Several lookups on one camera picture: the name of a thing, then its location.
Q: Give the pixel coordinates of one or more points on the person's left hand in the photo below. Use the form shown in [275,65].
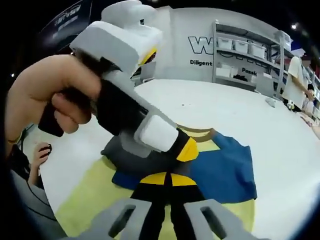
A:
[50,80]

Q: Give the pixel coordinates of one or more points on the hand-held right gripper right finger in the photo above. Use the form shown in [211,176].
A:
[185,197]

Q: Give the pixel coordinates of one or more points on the white metal shelving rack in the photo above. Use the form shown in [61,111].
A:
[214,50]

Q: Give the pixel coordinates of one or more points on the yellow blue grey garment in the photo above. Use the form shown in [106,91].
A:
[225,172]

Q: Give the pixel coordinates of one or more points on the small white object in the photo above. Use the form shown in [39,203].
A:
[270,102]

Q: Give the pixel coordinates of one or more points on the black computer mouse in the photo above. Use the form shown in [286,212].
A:
[46,150]

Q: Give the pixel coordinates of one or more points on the pink cloth pile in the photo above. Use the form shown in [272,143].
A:
[312,125]

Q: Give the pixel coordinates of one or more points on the row of white storage bins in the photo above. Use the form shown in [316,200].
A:
[241,46]

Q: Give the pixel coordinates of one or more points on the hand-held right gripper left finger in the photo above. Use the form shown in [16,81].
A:
[150,197]

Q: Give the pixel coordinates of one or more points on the dark hanging banner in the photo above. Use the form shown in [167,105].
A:
[67,20]

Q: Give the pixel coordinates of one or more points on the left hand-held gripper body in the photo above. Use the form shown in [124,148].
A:
[117,40]

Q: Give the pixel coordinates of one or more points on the person's grey clothing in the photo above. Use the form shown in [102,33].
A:
[27,205]

